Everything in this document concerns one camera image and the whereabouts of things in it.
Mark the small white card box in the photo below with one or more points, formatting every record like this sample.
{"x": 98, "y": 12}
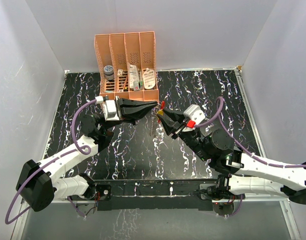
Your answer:
{"x": 120, "y": 72}

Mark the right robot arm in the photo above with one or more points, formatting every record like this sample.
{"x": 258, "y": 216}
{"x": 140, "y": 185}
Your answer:
{"x": 239, "y": 173}

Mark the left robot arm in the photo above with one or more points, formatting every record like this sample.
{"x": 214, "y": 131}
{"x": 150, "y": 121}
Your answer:
{"x": 41, "y": 182}

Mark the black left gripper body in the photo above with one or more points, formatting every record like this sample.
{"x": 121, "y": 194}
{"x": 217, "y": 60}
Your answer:
{"x": 118, "y": 109}

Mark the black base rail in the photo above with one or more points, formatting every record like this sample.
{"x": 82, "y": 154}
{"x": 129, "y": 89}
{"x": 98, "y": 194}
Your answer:
{"x": 201, "y": 194}

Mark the orange plastic desk organizer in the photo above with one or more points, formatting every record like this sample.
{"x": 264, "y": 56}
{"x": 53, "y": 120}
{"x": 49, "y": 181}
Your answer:
{"x": 127, "y": 65}

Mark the metal keyring with spring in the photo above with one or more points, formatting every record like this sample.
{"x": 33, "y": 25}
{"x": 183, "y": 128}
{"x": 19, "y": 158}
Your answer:
{"x": 154, "y": 121}

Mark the white product packet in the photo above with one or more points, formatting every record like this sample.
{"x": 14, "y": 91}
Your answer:
{"x": 133, "y": 77}

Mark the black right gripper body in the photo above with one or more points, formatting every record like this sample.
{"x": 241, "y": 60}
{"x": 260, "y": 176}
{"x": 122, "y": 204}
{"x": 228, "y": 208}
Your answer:
{"x": 189, "y": 136}

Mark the oval white blister pack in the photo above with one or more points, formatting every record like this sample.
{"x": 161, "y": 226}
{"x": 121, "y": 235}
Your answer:
{"x": 149, "y": 79}

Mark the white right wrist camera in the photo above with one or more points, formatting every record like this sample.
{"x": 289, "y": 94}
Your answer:
{"x": 193, "y": 115}

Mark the grey round tin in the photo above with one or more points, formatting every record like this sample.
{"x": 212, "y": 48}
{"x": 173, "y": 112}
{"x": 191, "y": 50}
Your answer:
{"x": 109, "y": 72}

